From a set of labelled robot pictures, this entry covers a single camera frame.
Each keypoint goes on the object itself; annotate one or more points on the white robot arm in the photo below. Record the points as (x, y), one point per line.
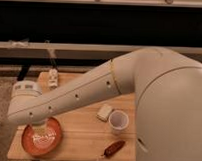
(168, 89)

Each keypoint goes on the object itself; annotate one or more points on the orange ceramic bowl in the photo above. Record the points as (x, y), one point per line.
(39, 145)

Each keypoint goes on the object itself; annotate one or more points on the small white figurine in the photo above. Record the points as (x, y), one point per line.
(53, 78)

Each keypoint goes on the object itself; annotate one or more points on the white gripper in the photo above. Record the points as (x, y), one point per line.
(40, 128)

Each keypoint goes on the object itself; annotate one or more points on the brown sausage toy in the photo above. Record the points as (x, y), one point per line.
(113, 148)

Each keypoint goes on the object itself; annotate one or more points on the wooden table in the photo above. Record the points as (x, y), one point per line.
(86, 137)

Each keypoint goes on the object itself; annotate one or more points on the white paper cup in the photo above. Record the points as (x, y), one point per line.
(118, 121)

